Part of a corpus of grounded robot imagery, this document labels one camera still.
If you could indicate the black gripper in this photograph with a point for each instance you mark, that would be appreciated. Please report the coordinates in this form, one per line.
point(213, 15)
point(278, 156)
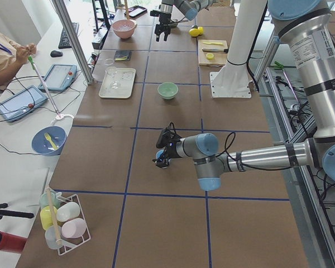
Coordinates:
point(170, 151)
point(163, 16)

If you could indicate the mint green bowl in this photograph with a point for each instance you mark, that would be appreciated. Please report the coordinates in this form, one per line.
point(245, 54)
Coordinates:
point(167, 90)

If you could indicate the light blue plastic cup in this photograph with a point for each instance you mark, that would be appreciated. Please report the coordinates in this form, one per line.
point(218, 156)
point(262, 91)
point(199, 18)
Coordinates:
point(160, 155)

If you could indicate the pink bowl of ice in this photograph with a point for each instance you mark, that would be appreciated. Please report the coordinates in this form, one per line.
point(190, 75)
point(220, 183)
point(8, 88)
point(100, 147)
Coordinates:
point(124, 29)

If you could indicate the yellow lemon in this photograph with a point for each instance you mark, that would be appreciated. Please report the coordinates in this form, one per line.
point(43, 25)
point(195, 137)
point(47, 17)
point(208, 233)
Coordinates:
point(194, 32)
point(200, 30)

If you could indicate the dark grey folded cloth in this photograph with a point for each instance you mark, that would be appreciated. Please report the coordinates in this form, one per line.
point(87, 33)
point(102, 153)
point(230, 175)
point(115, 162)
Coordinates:
point(122, 55)

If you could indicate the half lemon slice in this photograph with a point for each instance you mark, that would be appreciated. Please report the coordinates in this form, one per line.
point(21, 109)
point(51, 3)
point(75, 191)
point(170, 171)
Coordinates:
point(209, 56)

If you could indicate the wooden cutting board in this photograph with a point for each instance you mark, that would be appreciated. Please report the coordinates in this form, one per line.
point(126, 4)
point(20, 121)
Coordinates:
point(219, 58)

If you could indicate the clear wine glass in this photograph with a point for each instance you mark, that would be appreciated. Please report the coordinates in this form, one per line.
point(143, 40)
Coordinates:
point(112, 71)

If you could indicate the yellow plastic knife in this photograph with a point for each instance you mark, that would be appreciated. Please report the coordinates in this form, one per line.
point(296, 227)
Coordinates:
point(213, 43)

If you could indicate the cream bear tray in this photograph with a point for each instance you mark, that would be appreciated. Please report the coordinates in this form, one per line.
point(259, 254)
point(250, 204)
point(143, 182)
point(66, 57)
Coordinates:
point(126, 77)

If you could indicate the black computer mouse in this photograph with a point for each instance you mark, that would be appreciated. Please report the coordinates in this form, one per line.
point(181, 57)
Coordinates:
point(56, 54)

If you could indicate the white plastic cup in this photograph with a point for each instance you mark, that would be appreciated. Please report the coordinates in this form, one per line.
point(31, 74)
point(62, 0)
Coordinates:
point(68, 211)

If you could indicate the far blue teach pendant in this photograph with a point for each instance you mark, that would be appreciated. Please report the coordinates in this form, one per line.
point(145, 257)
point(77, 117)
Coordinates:
point(60, 76)

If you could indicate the blue teach pendant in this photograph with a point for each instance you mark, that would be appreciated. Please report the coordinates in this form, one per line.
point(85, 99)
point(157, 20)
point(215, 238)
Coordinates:
point(60, 76)
point(22, 103)

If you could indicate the pink plastic cup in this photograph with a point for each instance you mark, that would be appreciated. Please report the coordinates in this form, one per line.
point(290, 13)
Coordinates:
point(74, 228)

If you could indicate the yellow plastic fork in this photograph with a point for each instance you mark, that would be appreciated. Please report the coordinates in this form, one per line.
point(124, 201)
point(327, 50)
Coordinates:
point(49, 139)

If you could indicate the yellow plastic cup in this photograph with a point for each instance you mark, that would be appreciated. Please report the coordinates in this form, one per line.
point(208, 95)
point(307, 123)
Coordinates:
point(45, 217)

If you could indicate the grey rod with green tip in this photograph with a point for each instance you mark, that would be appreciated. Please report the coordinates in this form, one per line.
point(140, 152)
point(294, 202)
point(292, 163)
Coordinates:
point(58, 114)

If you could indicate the near blue teach pendant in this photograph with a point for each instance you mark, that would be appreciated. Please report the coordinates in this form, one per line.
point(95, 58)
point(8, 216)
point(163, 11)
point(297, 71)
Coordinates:
point(22, 103)

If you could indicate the person in beige shirt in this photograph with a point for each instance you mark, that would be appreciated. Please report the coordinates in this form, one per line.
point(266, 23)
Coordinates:
point(12, 57)

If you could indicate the red cylinder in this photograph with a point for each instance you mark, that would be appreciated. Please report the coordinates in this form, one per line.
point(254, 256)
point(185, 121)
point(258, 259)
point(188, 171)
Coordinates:
point(12, 243)

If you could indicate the black handled knife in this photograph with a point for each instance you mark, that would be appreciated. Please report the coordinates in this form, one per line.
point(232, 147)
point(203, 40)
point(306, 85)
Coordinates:
point(215, 50)

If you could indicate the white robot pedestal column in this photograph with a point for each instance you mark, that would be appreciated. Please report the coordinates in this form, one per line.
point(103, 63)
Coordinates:
point(232, 80)

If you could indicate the aluminium frame post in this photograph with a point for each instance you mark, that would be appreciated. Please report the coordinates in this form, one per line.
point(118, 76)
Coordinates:
point(64, 17)

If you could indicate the white wire cup rack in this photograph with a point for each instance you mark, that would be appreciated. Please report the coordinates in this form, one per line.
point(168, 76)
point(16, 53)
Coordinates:
point(53, 237)

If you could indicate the black camera tripod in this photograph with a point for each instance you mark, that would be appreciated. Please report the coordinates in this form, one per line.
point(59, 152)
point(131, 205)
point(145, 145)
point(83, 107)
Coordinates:
point(11, 213)

